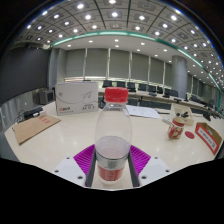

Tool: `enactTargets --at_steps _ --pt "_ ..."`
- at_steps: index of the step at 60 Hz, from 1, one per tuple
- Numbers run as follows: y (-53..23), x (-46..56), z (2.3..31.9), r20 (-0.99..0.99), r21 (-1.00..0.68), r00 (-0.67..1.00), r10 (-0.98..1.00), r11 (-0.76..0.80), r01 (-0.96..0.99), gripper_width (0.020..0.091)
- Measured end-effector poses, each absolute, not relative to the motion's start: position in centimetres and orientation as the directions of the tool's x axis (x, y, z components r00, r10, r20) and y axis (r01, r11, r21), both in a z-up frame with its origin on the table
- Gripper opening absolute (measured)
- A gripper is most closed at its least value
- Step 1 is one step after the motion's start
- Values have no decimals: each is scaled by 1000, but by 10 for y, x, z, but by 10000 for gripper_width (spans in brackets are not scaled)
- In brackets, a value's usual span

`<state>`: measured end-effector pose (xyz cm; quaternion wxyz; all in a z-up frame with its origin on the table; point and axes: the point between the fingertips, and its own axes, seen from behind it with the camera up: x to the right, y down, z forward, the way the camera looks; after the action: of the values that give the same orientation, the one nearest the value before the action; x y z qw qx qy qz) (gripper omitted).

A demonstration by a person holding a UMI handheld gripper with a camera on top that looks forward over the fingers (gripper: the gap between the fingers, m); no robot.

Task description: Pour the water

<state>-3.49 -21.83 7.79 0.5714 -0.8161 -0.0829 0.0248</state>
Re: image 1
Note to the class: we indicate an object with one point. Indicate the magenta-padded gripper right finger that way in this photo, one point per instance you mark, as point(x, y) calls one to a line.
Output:
point(155, 170)

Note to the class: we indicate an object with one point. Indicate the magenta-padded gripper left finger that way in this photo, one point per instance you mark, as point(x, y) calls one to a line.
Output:
point(68, 170)

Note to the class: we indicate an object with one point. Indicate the clear red-capped water bottle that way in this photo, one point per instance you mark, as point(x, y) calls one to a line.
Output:
point(113, 133)

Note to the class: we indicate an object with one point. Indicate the red and cream mug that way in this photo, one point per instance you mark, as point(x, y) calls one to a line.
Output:
point(175, 129)

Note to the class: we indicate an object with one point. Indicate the white printed paper sheet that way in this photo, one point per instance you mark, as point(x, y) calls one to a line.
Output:
point(143, 112)

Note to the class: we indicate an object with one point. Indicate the open brown cardboard box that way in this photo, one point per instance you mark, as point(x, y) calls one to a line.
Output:
point(208, 136)

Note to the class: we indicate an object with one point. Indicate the black plastic tool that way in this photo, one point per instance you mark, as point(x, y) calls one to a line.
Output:
point(185, 114)

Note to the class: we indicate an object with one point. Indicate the beige compartment organiser box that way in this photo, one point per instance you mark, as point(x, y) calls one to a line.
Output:
point(180, 110)

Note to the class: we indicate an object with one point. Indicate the long curved conference desk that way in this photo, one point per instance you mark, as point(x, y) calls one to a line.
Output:
point(153, 105)

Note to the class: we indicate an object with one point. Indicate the black box device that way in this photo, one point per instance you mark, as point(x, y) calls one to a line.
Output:
point(32, 112)

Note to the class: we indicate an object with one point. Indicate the white cardboard carton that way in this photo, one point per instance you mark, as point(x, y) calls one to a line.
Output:
point(76, 99)

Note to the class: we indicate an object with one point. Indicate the black desk microphone base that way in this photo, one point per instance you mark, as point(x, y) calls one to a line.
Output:
point(207, 116)

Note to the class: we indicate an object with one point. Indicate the black office chairs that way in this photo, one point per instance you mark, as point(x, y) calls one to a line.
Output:
point(151, 88)

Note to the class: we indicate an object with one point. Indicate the round ceiling lights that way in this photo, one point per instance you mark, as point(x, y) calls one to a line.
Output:
point(114, 14)

